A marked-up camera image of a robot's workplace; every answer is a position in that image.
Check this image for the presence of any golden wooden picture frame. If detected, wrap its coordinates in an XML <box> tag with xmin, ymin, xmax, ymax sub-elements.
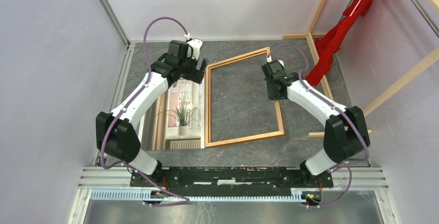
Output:
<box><xmin>203</xmin><ymin>47</ymin><xmax>285</xmax><ymax>148</ymax></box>

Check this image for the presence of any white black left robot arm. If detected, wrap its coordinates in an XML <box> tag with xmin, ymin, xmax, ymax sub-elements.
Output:
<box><xmin>96</xmin><ymin>38</ymin><xmax>208</xmax><ymax>187</ymax></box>

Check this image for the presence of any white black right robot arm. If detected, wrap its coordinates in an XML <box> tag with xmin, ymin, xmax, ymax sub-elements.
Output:
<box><xmin>262</xmin><ymin>57</ymin><xmax>370</xmax><ymax>187</ymax></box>

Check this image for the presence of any plant window photo print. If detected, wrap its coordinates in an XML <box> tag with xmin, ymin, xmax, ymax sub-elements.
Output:
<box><xmin>139</xmin><ymin>80</ymin><xmax>203</xmax><ymax>151</ymax></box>

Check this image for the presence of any light wooden beam structure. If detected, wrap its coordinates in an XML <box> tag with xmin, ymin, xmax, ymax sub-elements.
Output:
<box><xmin>283</xmin><ymin>0</ymin><xmax>439</xmax><ymax>138</ymax></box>

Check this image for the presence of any red cloth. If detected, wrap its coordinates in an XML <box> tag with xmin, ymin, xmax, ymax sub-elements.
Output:
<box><xmin>305</xmin><ymin>0</ymin><xmax>373</xmax><ymax>86</ymax></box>

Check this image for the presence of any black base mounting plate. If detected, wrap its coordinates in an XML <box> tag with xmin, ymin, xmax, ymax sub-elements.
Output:
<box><xmin>150</xmin><ymin>167</ymin><xmax>334</xmax><ymax>197</ymax></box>

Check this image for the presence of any right controller board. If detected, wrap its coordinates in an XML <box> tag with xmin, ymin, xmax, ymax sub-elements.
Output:
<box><xmin>301</xmin><ymin>192</ymin><xmax>322</xmax><ymax>206</ymax></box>

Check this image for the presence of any controller board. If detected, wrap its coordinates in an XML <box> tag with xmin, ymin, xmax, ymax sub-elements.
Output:
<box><xmin>150</xmin><ymin>190</ymin><xmax>168</xmax><ymax>199</ymax></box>
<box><xmin>301</xmin><ymin>192</ymin><xmax>322</xmax><ymax>206</ymax></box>

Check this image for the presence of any left controller board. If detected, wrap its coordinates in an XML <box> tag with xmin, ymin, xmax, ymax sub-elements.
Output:
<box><xmin>150</xmin><ymin>190</ymin><xmax>168</xmax><ymax>199</ymax></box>

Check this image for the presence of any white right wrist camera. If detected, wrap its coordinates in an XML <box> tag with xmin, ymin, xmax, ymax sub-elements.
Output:
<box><xmin>267</xmin><ymin>55</ymin><xmax>285</xmax><ymax>72</ymax></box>

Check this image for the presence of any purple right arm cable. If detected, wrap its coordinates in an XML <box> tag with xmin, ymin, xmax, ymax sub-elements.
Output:
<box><xmin>267</xmin><ymin>43</ymin><xmax>370</xmax><ymax>208</ymax></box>

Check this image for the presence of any aluminium rail frame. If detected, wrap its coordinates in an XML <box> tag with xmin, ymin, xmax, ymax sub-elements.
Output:
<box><xmin>67</xmin><ymin>0</ymin><xmax>400</xmax><ymax>224</ymax></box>

